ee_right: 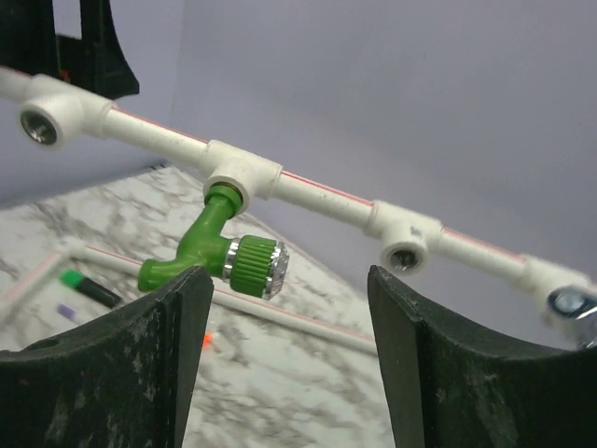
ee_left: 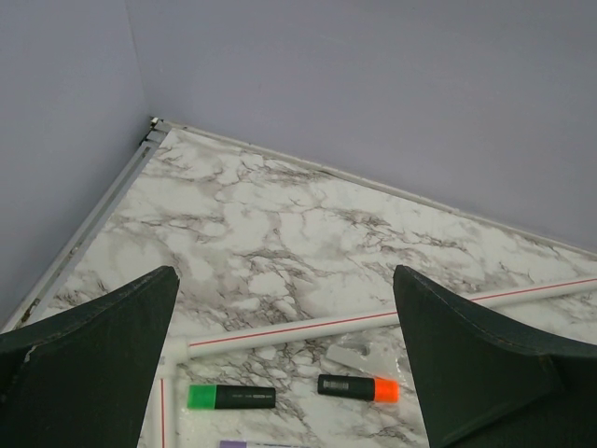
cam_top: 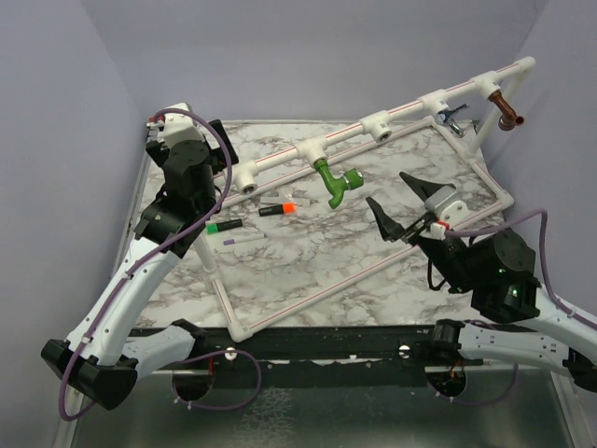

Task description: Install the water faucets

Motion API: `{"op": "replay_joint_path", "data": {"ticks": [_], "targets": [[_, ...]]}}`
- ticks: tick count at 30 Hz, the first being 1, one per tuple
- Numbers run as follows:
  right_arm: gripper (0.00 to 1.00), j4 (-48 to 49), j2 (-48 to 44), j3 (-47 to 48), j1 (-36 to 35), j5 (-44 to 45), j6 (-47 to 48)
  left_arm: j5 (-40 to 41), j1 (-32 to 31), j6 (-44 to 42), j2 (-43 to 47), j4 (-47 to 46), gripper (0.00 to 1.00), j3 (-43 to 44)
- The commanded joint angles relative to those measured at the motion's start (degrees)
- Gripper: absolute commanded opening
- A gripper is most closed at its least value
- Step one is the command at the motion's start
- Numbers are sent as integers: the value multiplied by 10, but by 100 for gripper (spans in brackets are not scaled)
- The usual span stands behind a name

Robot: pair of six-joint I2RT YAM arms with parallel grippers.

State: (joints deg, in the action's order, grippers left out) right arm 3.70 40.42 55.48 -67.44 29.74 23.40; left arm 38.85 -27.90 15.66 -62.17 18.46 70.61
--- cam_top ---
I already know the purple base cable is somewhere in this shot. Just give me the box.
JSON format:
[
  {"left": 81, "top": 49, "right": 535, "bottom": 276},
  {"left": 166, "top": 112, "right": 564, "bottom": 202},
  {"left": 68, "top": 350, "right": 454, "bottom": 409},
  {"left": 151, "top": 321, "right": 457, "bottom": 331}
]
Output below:
[
  {"left": 173, "top": 347, "right": 263, "bottom": 413},
  {"left": 433, "top": 363, "right": 520, "bottom": 406}
]

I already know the purple capped white pen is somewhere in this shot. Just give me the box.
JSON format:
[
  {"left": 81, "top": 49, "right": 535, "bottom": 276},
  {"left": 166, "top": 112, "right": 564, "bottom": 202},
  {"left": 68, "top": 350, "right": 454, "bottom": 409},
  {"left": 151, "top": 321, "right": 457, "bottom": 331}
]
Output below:
[{"left": 223, "top": 233, "right": 268, "bottom": 245}]

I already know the grey metal faucet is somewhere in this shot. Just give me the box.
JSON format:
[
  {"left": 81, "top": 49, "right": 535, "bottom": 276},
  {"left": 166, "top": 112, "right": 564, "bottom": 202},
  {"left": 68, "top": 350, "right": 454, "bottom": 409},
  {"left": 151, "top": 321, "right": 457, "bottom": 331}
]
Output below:
[{"left": 435, "top": 104, "right": 469, "bottom": 138}]

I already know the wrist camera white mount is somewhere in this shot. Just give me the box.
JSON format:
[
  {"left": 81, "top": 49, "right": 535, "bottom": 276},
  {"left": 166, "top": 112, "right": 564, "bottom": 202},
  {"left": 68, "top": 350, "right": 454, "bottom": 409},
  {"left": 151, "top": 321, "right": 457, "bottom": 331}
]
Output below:
[
  {"left": 146, "top": 113, "right": 205, "bottom": 148},
  {"left": 423, "top": 185, "right": 469, "bottom": 241}
]

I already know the clear plastic bag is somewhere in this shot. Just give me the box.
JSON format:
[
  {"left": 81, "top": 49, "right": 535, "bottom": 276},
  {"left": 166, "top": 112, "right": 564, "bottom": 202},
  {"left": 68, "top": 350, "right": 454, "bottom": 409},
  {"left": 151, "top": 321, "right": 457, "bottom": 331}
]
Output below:
[{"left": 259, "top": 189, "right": 311, "bottom": 206}]

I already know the orange capped black marker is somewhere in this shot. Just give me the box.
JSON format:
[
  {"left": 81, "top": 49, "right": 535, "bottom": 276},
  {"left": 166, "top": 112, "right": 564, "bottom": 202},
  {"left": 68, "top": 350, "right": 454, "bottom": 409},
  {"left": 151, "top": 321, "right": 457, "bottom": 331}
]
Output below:
[{"left": 257, "top": 203, "right": 296, "bottom": 217}]

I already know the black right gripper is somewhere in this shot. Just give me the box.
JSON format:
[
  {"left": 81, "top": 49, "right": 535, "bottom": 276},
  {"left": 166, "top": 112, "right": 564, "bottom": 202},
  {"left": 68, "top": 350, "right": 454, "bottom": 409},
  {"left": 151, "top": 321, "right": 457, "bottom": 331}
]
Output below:
[{"left": 364, "top": 171, "right": 476, "bottom": 293}]

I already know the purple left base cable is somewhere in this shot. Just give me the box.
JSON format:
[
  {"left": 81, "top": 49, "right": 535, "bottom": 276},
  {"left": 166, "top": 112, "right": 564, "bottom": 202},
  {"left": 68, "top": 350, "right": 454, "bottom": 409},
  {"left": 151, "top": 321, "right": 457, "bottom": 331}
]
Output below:
[{"left": 173, "top": 347, "right": 263, "bottom": 413}]

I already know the green capped black marker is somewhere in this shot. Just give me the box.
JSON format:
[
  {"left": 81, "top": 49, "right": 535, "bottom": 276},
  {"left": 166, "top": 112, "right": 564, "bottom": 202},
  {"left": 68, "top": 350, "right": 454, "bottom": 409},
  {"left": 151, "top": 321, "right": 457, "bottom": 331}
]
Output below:
[{"left": 205, "top": 218, "right": 243, "bottom": 234}]

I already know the green water faucet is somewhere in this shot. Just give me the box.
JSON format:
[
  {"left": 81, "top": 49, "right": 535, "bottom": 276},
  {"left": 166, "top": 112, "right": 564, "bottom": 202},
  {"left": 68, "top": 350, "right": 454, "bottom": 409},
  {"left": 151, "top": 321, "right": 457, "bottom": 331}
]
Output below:
[{"left": 313, "top": 159, "right": 364, "bottom": 210}]

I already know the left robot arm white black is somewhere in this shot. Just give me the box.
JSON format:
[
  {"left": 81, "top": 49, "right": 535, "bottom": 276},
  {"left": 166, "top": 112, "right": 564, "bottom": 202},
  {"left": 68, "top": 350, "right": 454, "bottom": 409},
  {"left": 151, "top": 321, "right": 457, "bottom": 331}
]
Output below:
[{"left": 41, "top": 112, "right": 238, "bottom": 410}]

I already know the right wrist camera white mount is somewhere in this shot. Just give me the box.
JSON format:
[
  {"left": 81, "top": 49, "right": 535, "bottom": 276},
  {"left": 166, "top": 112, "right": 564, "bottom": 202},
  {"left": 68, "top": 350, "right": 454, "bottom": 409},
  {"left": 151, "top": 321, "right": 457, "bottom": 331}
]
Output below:
[{"left": 423, "top": 185, "right": 469, "bottom": 241}]

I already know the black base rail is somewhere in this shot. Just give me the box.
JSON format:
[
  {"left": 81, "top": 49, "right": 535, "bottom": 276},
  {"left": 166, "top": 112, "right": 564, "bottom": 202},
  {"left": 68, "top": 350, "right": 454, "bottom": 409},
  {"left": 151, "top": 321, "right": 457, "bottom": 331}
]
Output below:
[{"left": 130, "top": 326, "right": 486, "bottom": 389}]

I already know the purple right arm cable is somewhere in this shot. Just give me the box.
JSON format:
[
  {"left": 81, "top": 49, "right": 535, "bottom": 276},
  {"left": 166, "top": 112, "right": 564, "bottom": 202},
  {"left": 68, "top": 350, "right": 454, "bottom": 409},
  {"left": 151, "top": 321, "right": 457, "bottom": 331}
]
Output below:
[{"left": 442, "top": 207, "right": 597, "bottom": 328}]

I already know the white pvc pipe frame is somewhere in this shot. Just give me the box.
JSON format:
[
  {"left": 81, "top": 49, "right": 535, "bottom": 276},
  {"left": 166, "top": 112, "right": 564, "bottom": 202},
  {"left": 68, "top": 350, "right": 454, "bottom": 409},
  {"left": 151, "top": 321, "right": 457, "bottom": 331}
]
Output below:
[{"left": 192, "top": 57, "right": 535, "bottom": 337}]

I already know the brown copper faucet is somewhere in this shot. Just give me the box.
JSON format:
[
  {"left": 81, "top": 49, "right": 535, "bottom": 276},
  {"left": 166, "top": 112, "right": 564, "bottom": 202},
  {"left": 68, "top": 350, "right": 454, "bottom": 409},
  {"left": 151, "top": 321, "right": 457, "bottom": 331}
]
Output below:
[{"left": 488, "top": 90, "right": 525, "bottom": 132}]

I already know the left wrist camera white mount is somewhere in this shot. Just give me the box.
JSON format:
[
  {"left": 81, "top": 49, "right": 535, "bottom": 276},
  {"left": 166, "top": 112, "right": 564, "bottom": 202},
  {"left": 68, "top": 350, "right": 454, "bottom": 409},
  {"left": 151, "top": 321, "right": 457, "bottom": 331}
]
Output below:
[{"left": 146, "top": 113, "right": 205, "bottom": 148}]

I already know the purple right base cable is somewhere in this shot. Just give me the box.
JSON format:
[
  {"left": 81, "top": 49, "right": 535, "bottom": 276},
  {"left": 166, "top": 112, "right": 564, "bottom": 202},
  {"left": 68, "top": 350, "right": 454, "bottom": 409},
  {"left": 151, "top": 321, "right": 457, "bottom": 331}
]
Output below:
[{"left": 433, "top": 363, "right": 520, "bottom": 406}]

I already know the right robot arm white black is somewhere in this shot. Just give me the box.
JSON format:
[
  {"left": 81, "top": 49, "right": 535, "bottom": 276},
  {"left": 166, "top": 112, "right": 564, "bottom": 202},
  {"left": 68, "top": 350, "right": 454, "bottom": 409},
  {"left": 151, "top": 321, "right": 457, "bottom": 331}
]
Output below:
[{"left": 367, "top": 173, "right": 596, "bottom": 392}]

